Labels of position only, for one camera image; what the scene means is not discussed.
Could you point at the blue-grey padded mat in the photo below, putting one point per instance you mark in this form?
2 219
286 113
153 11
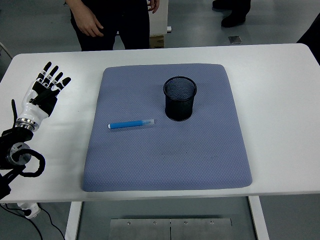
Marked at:
162 155

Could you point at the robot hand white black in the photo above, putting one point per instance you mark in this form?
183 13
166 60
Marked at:
32 110

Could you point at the white power strip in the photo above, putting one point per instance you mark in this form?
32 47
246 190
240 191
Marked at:
31 211

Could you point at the black bulky object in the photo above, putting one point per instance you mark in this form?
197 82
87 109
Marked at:
312 35

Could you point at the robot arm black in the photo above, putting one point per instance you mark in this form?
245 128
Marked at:
15 136

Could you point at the grey metal floor cover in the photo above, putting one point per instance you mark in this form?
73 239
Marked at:
235 40

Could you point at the white base bar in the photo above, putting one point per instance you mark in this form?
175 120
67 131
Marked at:
169 28

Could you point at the brown cardboard box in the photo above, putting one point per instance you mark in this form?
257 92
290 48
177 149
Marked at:
157 42

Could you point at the blue marker with clear cap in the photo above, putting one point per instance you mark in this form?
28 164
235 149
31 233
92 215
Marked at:
127 124

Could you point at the black mesh pen holder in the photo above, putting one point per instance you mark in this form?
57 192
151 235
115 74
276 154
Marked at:
178 110

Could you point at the person with black shoes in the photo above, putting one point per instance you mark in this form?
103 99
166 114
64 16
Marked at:
235 17

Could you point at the white table leg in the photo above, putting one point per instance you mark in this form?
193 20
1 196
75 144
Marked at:
73 220
258 220

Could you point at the person's right hand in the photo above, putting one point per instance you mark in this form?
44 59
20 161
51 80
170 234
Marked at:
88 23

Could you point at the white cabinet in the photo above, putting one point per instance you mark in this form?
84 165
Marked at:
160 20

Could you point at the person's left hand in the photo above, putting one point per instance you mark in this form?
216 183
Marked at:
155 5

